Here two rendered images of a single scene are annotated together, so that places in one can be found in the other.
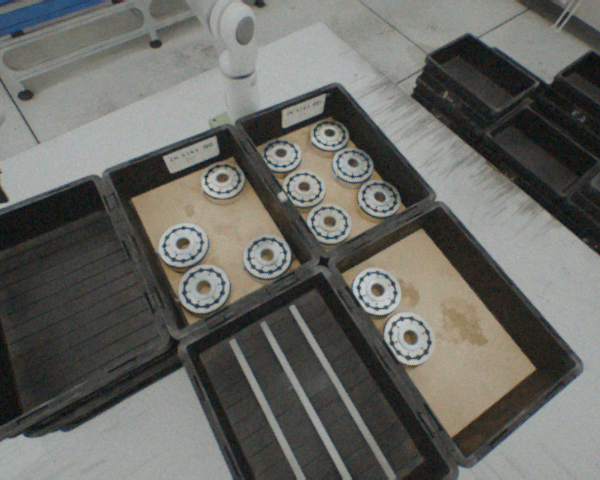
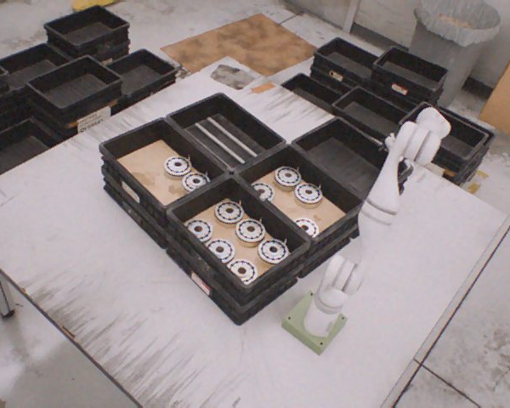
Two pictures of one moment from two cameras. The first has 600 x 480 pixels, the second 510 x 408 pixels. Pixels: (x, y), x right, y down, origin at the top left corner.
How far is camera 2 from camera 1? 183 cm
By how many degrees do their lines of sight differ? 69
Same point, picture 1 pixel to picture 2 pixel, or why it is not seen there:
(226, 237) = (288, 206)
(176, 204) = (325, 220)
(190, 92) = (385, 364)
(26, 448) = not seen: hidden behind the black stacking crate
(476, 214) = (98, 282)
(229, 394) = (259, 149)
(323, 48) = not seen: outside the picture
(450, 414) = (155, 148)
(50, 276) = (365, 182)
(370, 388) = not seen: hidden behind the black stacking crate
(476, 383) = (139, 158)
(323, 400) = (216, 150)
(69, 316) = (345, 168)
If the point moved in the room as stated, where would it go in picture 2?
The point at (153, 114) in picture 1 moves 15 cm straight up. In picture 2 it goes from (400, 331) to (415, 307)
